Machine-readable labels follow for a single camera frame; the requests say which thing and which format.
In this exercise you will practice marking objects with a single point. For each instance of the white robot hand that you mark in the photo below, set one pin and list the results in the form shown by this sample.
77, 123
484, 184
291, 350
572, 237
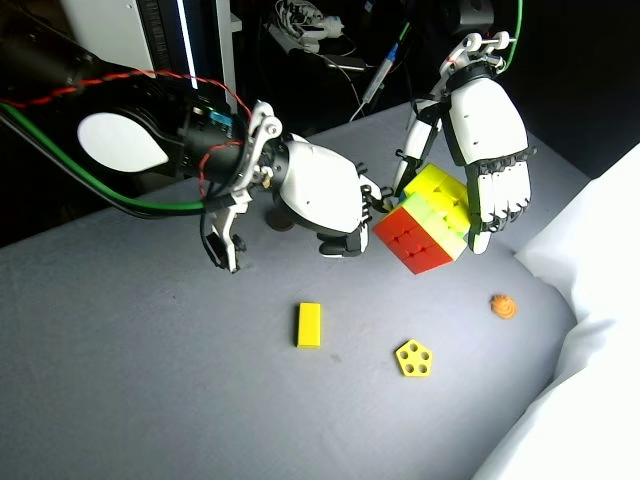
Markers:
320, 190
485, 120

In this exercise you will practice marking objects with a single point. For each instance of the multicoloured puzzle cube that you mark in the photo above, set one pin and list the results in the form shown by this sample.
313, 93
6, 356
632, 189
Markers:
415, 240

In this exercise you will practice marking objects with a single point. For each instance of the black flat device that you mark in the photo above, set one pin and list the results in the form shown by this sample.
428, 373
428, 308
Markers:
345, 62

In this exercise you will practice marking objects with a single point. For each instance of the spare white robot hand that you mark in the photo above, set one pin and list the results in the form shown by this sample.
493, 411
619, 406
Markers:
310, 27

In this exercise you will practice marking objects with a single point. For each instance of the yellow rectangular block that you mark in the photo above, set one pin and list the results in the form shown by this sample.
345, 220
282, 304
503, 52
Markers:
309, 325

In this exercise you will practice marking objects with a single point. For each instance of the yellow pentagon block with holes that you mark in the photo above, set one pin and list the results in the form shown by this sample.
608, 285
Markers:
415, 359

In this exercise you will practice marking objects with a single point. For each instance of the brown sandwich cookie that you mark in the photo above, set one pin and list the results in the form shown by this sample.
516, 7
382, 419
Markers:
280, 225

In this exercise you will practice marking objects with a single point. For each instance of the white fabric sheet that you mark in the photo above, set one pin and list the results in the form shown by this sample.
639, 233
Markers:
590, 300

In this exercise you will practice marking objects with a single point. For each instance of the white cabinet panel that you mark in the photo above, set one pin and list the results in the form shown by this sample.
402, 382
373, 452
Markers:
110, 30

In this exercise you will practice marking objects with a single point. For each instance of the orange swirl toy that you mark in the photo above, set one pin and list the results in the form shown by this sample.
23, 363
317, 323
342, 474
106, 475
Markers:
503, 307

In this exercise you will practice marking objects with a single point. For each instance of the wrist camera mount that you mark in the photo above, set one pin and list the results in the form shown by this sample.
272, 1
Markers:
227, 235

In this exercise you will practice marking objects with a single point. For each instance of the grey table cloth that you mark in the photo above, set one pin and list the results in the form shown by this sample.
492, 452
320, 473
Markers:
150, 375

